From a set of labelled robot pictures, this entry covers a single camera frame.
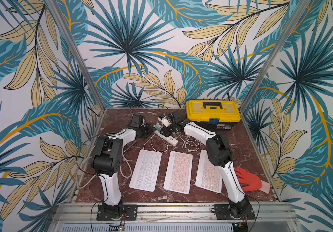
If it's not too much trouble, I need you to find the white usb cable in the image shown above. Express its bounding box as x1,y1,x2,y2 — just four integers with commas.
158,113,173,128
180,134,202,153

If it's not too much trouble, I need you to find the white power strip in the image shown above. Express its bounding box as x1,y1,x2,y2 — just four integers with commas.
154,130,178,147

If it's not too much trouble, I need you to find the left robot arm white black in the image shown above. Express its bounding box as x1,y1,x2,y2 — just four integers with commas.
91,115,154,212

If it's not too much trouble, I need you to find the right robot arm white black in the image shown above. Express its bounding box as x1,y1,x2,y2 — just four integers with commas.
158,111,254,219

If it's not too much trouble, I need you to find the pink keyboard middle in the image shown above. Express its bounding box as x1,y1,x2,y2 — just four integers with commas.
164,151,193,194

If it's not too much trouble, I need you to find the pink keyboard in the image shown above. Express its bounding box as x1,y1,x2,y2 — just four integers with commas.
195,150,222,193
164,151,193,194

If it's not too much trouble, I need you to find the pink keyboard right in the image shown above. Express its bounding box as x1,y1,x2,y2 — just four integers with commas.
195,150,222,193

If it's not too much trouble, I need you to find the yellow black toolbox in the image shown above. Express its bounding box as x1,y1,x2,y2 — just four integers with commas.
186,100,241,130

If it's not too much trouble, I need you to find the red work glove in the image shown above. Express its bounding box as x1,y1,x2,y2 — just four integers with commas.
234,167,271,194

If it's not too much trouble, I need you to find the white wireless keyboard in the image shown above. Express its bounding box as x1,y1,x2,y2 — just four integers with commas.
129,149,162,192

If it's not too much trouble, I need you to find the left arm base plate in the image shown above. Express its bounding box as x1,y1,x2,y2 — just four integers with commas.
96,204,138,221

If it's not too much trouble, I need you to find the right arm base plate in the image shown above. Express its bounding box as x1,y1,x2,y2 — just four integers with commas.
211,204,256,220

